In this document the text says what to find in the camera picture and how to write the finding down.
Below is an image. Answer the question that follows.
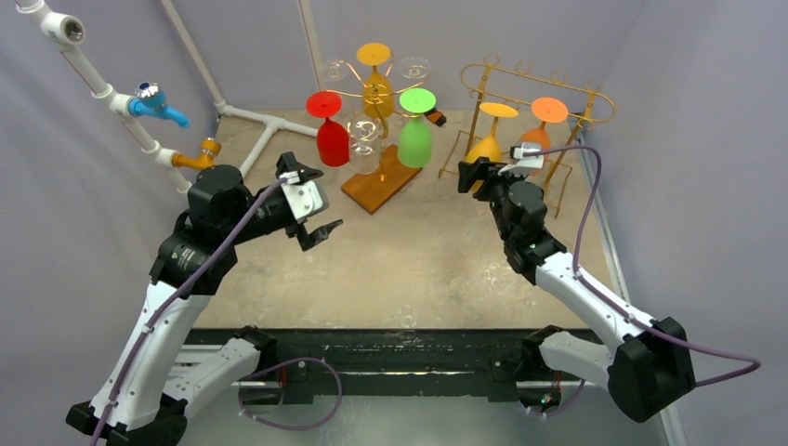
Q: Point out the yellow plastic goblet back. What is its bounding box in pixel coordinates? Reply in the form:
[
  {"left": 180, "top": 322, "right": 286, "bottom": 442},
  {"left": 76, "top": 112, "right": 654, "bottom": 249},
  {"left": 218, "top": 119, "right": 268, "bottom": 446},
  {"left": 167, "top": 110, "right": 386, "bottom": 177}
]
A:
[{"left": 464, "top": 102, "right": 519, "bottom": 162}]

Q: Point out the yellow plastic goblet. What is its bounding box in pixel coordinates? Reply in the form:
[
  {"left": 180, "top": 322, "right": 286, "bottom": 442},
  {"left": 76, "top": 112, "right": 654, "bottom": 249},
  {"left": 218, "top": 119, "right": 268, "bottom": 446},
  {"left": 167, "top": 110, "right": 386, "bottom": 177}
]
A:
[
  {"left": 464, "top": 102, "right": 519, "bottom": 162},
  {"left": 357, "top": 43, "right": 395, "bottom": 121}
]

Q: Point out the red plastic goblet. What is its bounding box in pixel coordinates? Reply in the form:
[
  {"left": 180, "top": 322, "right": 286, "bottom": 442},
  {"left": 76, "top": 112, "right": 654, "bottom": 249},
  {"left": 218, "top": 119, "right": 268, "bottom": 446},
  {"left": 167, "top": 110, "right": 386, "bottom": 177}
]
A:
[{"left": 306, "top": 90, "right": 349, "bottom": 167}]

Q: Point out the green plastic cup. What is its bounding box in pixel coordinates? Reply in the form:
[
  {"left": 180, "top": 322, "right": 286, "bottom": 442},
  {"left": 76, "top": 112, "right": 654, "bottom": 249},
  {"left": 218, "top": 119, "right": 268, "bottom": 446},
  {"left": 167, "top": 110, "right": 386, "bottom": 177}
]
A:
[{"left": 398, "top": 87, "right": 437, "bottom": 168}]

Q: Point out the gold wire wine glass rack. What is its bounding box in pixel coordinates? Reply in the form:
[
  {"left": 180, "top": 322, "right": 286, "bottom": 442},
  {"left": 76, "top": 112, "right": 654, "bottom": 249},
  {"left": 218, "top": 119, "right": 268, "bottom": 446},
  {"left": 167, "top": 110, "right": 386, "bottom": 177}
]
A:
[{"left": 322, "top": 43, "right": 437, "bottom": 215}]

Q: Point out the orange plastic goblet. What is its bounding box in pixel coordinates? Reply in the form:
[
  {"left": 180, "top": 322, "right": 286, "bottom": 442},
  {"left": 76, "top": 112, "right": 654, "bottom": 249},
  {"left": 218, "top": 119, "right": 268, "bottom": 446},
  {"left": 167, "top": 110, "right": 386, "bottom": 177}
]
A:
[{"left": 518, "top": 97, "right": 569, "bottom": 151}]

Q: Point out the yellow plastic goblet front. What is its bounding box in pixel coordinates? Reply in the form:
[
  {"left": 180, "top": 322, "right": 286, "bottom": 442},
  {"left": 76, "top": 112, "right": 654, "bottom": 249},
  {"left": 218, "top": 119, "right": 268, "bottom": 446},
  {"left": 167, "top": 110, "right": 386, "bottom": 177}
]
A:
[{"left": 357, "top": 43, "right": 395, "bottom": 121}]

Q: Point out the gold wall hook rack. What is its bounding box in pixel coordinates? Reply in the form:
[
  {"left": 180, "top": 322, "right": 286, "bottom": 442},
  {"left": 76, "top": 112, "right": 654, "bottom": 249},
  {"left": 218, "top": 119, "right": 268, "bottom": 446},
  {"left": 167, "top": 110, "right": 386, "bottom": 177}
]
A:
[{"left": 437, "top": 54, "right": 617, "bottom": 219}]

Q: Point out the ribbed clear wine glass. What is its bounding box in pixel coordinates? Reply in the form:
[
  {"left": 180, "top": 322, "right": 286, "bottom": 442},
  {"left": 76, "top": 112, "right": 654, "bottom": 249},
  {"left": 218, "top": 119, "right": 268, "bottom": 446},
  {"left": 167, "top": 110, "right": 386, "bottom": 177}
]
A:
[{"left": 397, "top": 57, "right": 431, "bottom": 82}]

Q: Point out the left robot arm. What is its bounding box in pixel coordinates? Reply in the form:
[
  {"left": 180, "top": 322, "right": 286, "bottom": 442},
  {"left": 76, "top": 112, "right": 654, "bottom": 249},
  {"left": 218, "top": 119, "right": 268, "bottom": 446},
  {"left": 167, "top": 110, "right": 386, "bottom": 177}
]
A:
[{"left": 65, "top": 152, "right": 335, "bottom": 445}]

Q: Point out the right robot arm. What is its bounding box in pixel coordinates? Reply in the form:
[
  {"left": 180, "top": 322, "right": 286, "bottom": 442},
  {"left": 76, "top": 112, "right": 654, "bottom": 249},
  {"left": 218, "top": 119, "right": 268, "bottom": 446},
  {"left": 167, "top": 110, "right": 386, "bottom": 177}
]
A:
[{"left": 457, "top": 158, "right": 698, "bottom": 423}]

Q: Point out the black orange hex key set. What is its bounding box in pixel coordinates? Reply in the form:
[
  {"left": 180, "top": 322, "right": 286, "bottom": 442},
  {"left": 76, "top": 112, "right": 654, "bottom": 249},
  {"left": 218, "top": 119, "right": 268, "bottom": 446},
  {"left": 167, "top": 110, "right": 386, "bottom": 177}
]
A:
[{"left": 425, "top": 109, "right": 447, "bottom": 127}]

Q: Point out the orange brass tap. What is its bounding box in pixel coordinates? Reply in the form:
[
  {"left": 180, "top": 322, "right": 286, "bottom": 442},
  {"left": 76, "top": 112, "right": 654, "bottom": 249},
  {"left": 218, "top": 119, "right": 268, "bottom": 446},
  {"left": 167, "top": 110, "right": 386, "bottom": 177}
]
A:
[{"left": 171, "top": 138, "right": 222, "bottom": 171}]

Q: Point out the blue tap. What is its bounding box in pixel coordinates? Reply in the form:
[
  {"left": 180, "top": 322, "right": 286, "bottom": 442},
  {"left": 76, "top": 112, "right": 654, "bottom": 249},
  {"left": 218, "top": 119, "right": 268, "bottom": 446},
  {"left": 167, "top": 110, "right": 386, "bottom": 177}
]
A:
[{"left": 127, "top": 82, "right": 190, "bottom": 128}]

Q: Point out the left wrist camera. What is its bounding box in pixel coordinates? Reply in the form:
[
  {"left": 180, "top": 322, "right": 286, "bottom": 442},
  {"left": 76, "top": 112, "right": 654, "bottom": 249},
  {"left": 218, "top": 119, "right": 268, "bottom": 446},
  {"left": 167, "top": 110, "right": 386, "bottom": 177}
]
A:
[{"left": 279, "top": 171, "right": 330, "bottom": 223}]

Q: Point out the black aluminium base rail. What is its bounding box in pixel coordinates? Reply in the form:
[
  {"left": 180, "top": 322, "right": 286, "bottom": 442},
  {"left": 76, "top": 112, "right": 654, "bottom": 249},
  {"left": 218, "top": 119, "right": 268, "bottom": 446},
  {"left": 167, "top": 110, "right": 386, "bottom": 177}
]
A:
[{"left": 125, "top": 329, "right": 672, "bottom": 408}]

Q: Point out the white pvc pipe frame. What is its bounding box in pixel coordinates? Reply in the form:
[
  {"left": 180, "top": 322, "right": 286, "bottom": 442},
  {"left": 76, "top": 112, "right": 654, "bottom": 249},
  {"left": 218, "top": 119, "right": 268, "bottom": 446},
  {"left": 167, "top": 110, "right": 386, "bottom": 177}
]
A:
[{"left": 12, "top": 0, "right": 324, "bottom": 195}]

